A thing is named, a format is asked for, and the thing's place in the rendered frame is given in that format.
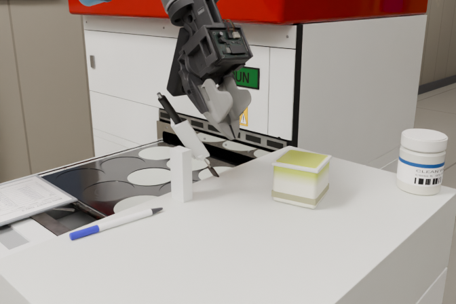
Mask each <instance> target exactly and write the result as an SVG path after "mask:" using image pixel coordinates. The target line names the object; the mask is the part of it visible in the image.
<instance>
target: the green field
mask: <svg viewBox="0 0 456 304"><path fill-rule="evenodd" d="M232 73H233V74H234V76H235V80H236V84H238V85H242V86H249V87H254V88H257V79H258V70H254V69H245V68H241V69H240V70H239V71H232Z"/></svg>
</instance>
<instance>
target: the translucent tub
mask: <svg viewBox="0 0 456 304"><path fill-rule="evenodd" d="M331 159H332V156H331V155H325V154H320V153H312V152H307V151H299V150H294V149H288V150H286V151H285V152H284V153H283V154H281V155H280V156H279V157H277V158H276V159H275V160H273V161H272V163H271V165H272V166H273V190H272V191H271V196H272V197H273V200H274V201H276V202H282V203H285V204H291V205H295V206H300V207H304V208H310V209H314V208H316V206H317V205H318V204H319V203H320V202H321V201H322V199H323V198H324V196H325V195H326V194H327V192H328V190H329V183H328V173H329V163H330V160H331Z"/></svg>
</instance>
